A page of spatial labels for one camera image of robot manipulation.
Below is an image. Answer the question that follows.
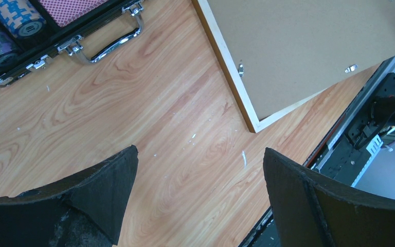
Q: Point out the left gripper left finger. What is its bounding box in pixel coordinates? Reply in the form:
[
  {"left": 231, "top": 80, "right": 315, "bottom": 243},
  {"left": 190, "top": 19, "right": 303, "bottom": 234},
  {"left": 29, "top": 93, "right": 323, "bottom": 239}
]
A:
[{"left": 0, "top": 145, "right": 138, "bottom": 246}]

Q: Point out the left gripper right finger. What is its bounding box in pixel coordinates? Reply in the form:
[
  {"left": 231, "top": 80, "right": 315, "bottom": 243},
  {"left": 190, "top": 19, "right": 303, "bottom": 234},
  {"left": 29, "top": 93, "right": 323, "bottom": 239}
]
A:
[{"left": 263, "top": 148, "right": 395, "bottom": 246}]

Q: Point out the brown cardboard backing board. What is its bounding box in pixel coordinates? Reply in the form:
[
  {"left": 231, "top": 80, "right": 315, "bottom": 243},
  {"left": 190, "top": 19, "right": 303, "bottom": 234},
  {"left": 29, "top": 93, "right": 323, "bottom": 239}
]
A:
[{"left": 206, "top": 0, "right": 395, "bottom": 120}]

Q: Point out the light wooden picture frame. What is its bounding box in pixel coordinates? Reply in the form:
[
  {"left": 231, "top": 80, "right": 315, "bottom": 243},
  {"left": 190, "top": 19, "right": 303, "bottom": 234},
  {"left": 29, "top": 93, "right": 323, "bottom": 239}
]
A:
[{"left": 191, "top": 0, "right": 386, "bottom": 134}]

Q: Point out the black poker chip case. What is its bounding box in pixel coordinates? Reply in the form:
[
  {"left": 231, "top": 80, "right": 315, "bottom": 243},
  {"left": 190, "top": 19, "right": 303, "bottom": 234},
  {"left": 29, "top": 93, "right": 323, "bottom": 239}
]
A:
[{"left": 0, "top": 1, "right": 144, "bottom": 87}]

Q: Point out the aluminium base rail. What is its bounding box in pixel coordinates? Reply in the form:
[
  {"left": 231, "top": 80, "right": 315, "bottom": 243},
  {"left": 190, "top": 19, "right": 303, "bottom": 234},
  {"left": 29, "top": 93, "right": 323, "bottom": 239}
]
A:
[{"left": 304, "top": 56, "right": 395, "bottom": 187}]

